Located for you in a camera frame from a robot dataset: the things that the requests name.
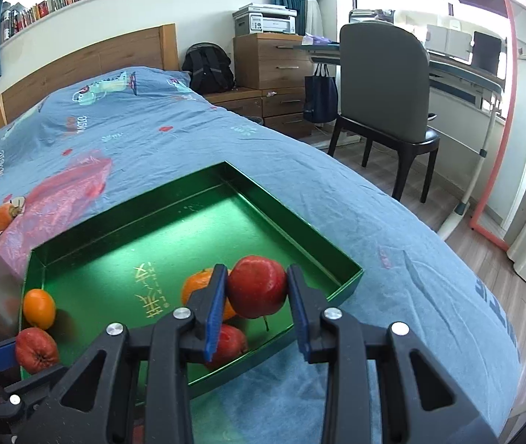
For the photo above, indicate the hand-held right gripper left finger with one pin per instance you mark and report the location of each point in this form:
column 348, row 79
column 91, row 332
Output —
column 214, row 314

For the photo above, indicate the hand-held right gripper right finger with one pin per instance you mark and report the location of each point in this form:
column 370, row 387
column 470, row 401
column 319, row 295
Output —
column 297, row 305

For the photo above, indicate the red apple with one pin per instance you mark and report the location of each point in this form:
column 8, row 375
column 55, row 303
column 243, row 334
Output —
column 233, row 342
column 257, row 286
column 36, row 349

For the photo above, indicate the orange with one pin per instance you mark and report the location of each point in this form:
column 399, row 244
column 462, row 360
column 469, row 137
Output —
column 38, row 307
column 196, row 286

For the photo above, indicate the green tray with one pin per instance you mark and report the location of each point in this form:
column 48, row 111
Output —
column 119, row 240

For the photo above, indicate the pink plastic sheet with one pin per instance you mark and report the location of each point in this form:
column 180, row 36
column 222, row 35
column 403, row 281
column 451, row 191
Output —
column 50, row 194

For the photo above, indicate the low wooden nightstand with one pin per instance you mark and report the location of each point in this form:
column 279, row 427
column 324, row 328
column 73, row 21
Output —
column 286, row 111

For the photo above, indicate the dark tote bag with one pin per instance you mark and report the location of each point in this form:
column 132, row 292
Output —
column 321, row 97

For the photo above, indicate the grey chair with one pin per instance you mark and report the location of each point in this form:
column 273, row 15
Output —
column 383, row 78

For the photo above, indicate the black backpack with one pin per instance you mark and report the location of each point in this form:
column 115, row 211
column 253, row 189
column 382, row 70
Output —
column 207, row 69

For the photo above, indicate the purple packet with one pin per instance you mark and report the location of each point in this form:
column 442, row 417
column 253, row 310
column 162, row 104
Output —
column 316, row 38

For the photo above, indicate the pink framed mirror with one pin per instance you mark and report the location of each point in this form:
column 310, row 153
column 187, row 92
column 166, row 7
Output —
column 517, row 148

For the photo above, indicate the wooden headboard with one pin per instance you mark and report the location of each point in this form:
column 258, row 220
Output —
column 106, row 55

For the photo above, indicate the white printer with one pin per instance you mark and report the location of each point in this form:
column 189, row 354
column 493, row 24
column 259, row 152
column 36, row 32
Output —
column 267, row 21

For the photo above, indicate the white storage box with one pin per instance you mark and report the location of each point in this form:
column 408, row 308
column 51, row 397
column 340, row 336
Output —
column 448, row 41

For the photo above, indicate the black monitor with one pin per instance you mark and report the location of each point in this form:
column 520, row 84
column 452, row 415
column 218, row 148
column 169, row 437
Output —
column 487, row 53

